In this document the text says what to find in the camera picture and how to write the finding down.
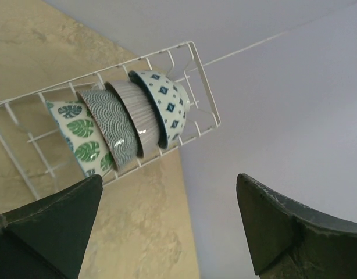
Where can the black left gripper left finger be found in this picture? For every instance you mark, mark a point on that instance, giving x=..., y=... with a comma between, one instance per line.
x=48, y=238

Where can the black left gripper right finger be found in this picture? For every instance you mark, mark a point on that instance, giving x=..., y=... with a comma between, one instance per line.
x=287, y=239

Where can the green leaf pattern bowl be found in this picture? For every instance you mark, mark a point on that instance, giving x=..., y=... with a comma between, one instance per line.
x=82, y=135

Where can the grey dotted red-rim bowl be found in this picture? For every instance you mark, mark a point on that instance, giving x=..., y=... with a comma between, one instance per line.
x=114, y=123

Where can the blue floral pattern bowl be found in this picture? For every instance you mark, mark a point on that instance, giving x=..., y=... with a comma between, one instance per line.
x=169, y=100

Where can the white wire dish rack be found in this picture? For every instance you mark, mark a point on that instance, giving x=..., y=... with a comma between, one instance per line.
x=31, y=143

